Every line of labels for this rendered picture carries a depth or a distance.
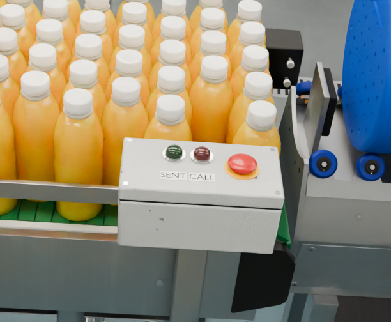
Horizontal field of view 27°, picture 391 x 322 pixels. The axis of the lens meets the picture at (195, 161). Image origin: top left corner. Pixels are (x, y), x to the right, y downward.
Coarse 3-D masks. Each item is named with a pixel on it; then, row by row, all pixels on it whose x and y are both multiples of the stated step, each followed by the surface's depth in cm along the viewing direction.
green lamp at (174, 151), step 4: (172, 144) 101; (168, 148) 100; (172, 148) 100; (176, 148) 100; (180, 148) 100; (168, 152) 100; (172, 152) 100; (176, 152) 100; (180, 152) 100; (168, 156) 100; (172, 156) 100; (176, 156) 100; (180, 156) 100
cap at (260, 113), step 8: (256, 104) 110; (264, 104) 110; (272, 104) 110; (248, 112) 110; (256, 112) 109; (264, 112) 109; (272, 112) 109; (256, 120) 109; (264, 120) 109; (272, 120) 109
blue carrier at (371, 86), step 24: (360, 0) 128; (384, 0) 114; (360, 24) 127; (384, 24) 114; (360, 48) 126; (384, 48) 113; (360, 72) 125; (384, 72) 112; (360, 96) 124; (384, 96) 112; (360, 120) 123; (384, 120) 114; (360, 144) 123; (384, 144) 119
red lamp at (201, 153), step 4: (196, 148) 101; (200, 148) 100; (204, 148) 100; (196, 152) 100; (200, 152) 100; (204, 152) 100; (208, 152) 100; (196, 156) 100; (200, 156) 100; (204, 156) 100; (208, 156) 100
